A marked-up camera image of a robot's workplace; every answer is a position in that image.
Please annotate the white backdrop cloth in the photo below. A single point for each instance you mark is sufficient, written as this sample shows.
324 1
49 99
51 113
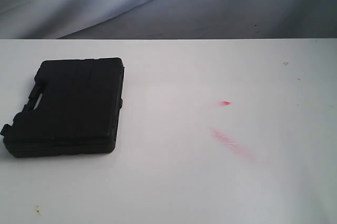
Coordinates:
167 19

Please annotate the black plastic carry case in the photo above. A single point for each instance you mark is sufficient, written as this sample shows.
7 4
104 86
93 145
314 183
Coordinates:
73 108

